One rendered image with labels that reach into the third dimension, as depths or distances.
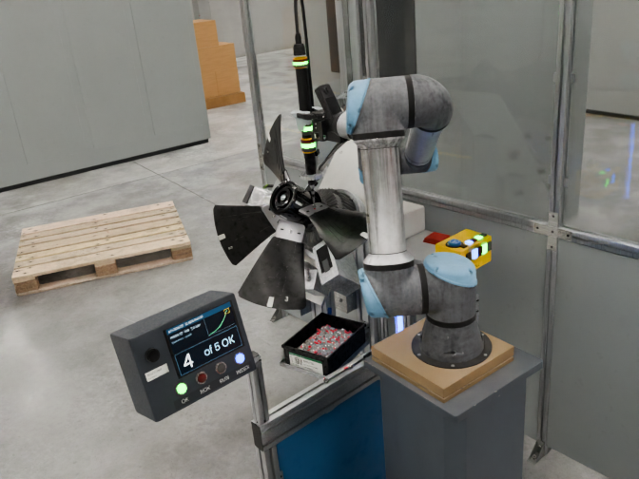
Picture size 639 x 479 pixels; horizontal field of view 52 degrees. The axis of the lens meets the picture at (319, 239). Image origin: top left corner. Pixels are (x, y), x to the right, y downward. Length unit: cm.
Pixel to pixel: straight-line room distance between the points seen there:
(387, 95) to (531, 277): 128
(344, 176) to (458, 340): 103
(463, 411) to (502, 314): 124
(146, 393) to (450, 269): 70
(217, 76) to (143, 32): 279
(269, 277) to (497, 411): 85
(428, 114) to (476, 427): 71
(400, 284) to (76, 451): 212
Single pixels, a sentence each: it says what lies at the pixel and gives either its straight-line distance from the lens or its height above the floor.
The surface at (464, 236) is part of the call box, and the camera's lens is 214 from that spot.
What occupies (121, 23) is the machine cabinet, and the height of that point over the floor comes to 147.
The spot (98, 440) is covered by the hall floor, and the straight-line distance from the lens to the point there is 329.
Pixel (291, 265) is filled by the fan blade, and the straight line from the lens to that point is 211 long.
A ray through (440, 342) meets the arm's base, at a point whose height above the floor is 109.
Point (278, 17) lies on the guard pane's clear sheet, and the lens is 323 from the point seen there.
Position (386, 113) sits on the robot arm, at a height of 160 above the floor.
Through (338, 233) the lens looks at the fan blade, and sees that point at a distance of 197.
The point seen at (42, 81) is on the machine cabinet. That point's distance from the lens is 741.
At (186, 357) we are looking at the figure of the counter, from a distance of 145.
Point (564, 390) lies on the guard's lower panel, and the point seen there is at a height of 35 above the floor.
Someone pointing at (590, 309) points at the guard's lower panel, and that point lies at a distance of 248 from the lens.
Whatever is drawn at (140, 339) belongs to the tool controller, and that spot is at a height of 125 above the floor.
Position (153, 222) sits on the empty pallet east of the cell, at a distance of 530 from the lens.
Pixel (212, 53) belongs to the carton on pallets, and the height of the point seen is 77.
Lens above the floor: 192
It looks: 23 degrees down
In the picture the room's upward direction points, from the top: 5 degrees counter-clockwise
